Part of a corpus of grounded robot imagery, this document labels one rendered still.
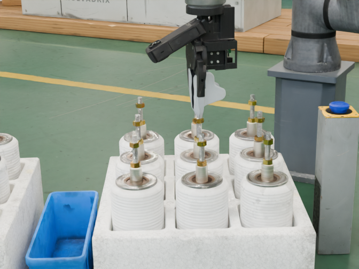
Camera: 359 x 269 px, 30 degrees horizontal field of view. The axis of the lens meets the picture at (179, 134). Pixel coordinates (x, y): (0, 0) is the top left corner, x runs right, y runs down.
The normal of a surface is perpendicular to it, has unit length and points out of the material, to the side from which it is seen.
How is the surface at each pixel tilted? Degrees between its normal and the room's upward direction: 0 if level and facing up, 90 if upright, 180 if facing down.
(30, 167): 0
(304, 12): 92
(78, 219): 88
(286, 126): 90
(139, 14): 90
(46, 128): 0
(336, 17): 107
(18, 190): 0
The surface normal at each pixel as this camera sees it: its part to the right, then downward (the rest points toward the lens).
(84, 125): -0.02, -0.94
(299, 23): -0.73, 0.25
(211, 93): 0.22, 0.34
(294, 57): -0.77, -0.07
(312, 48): -0.14, 0.04
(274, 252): 0.01, 0.33
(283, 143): -0.47, 0.30
